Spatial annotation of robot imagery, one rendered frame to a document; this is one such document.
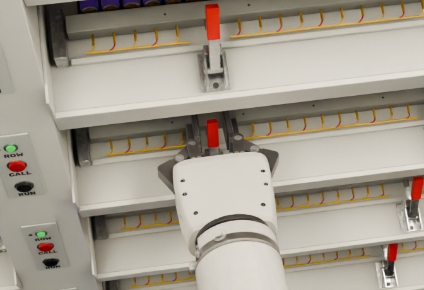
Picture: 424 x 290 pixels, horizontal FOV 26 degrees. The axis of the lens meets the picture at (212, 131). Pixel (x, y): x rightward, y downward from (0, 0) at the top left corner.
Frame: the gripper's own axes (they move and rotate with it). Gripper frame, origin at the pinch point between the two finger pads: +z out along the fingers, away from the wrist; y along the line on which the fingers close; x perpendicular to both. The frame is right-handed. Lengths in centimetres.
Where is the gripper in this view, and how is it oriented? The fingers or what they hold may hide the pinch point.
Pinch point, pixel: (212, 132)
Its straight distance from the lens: 101.0
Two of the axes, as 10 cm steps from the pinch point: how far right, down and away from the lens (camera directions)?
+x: -0.3, -7.0, -7.1
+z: -1.4, -7.0, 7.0
